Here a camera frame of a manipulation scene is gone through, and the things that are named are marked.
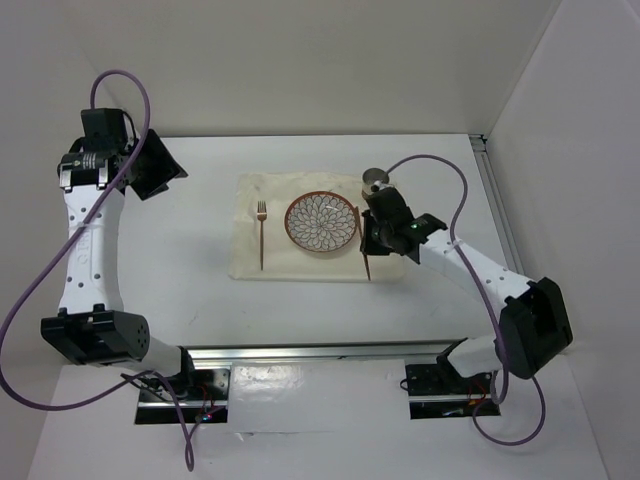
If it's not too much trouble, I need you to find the copper knife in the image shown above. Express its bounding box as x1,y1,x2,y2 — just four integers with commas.
354,205,371,282

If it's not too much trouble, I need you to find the floral patterned ceramic plate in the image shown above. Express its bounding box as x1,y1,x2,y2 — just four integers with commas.
284,191,357,254

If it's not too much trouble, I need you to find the metal cup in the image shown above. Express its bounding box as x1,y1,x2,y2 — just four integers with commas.
361,167,390,199

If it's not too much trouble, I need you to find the copper fork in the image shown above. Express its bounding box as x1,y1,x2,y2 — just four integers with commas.
256,200,268,271

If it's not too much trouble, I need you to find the cream cloth napkin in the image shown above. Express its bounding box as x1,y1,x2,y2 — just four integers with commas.
229,172,405,282

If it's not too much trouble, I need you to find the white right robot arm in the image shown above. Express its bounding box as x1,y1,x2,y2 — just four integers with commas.
361,186,573,392

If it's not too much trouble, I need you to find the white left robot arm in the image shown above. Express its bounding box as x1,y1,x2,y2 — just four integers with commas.
40,108,198,399

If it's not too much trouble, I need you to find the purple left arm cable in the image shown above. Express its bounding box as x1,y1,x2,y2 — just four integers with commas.
0,70,213,472

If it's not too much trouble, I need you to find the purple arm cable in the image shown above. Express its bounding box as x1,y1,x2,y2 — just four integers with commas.
0,70,213,472
382,153,547,446

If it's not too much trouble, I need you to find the aluminium front rail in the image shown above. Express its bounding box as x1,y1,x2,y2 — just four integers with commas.
78,337,546,364

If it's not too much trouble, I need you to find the aluminium rail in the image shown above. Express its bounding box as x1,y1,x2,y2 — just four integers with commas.
78,337,546,364
468,135,535,281

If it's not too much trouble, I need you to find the aluminium right side rail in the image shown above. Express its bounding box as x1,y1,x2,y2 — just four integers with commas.
468,135,535,281

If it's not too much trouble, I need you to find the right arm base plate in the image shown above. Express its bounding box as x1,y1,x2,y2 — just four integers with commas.
399,363,500,420

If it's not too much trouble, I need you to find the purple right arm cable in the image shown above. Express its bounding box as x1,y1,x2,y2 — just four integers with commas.
382,153,547,446

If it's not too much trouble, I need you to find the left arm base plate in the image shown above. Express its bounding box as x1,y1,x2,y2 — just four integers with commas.
134,367,231,425

